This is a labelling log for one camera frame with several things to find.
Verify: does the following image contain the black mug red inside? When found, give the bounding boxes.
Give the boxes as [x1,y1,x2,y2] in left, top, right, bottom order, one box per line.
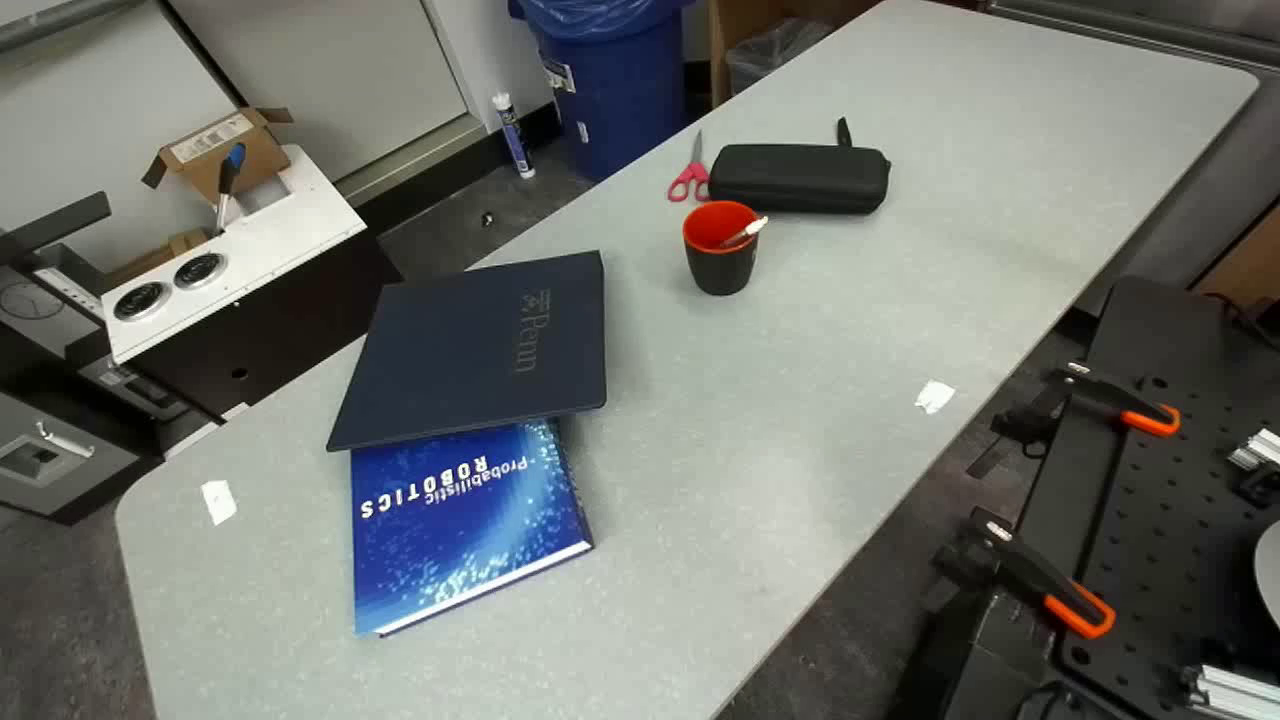
[682,198,770,299]

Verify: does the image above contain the dark blue folder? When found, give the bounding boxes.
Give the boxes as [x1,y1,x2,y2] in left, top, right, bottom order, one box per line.
[324,249,612,457]

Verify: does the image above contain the black zip case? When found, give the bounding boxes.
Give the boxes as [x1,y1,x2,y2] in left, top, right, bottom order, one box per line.
[705,118,895,219]

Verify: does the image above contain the blue robotics book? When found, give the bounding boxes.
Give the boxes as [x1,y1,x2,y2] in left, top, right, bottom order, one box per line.
[348,417,596,640]

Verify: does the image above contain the white tube bottle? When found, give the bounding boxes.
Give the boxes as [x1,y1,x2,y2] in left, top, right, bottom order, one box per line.
[490,87,542,186]

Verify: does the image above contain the blue trash bin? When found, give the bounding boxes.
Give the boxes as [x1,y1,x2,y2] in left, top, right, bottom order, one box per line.
[506,0,696,186]

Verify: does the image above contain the white tape piece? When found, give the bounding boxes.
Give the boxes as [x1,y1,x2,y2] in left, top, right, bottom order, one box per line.
[913,375,960,422]
[197,475,242,528]

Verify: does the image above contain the white shelf with round holes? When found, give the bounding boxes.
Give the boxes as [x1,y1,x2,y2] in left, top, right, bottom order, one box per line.
[30,140,374,367]

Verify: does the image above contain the blue item in cardboard box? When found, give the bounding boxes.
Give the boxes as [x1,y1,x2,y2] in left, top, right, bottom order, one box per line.
[218,140,251,200]

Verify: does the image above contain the black orange bar clamp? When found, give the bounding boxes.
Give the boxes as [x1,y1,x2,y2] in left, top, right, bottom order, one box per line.
[930,507,1119,646]
[992,355,1189,464]

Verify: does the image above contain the open cardboard box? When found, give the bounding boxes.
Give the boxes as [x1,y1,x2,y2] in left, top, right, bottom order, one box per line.
[142,104,296,209]

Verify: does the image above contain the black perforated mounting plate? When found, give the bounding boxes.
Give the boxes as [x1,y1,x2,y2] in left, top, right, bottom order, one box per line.
[887,277,1280,720]

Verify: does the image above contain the grey metal box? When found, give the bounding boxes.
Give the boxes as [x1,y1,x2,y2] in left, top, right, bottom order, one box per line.
[0,389,144,524]

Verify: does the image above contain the silver aluminium extrusion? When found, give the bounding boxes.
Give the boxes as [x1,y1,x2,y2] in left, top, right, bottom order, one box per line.
[1175,661,1280,720]

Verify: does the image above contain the red handled scissors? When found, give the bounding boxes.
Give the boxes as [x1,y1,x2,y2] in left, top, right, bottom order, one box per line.
[666,127,718,209]

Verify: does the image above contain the small silver bracket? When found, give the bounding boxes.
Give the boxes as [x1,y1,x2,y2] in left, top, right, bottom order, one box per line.
[1223,426,1280,475]

